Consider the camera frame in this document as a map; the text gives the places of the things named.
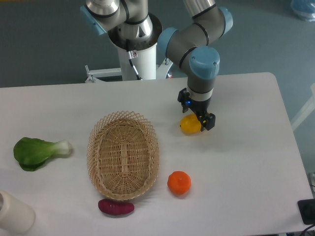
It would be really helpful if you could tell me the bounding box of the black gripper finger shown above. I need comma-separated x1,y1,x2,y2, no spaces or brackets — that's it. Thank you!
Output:
196,112,216,132
177,88,190,113

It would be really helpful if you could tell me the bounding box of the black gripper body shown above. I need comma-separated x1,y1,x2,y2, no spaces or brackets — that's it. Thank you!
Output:
185,97,211,118

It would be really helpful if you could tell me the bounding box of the yellow mango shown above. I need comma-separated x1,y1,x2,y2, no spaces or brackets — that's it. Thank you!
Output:
180,114,201,134

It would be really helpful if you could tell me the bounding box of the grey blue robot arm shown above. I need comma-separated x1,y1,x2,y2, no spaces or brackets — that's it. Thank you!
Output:
80,0,233,130

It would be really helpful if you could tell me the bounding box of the orange tangerine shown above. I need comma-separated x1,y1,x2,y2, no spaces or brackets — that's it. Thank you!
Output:
167,171,191,196

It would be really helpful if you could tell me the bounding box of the woven wicker basket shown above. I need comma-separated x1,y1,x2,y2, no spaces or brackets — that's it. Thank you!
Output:
87,111,159,201

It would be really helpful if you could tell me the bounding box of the purple sweet potato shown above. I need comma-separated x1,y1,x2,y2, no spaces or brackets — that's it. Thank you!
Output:
98,199,135,216

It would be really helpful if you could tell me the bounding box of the green bok choy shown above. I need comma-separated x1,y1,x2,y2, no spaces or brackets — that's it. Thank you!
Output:
13,137,72,172

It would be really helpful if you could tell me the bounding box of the white cylindrical bottle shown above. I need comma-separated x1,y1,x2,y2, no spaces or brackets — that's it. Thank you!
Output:
0,190,35,234

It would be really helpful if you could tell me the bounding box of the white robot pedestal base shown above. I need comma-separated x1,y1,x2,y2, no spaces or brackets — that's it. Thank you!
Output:
85,13,173,83

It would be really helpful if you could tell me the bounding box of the white table leg frame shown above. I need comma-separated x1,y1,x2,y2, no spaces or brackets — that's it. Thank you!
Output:
290,84,315,131

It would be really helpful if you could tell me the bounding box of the black device with cable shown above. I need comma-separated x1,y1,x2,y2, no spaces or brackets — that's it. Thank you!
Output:
297,199,315,236

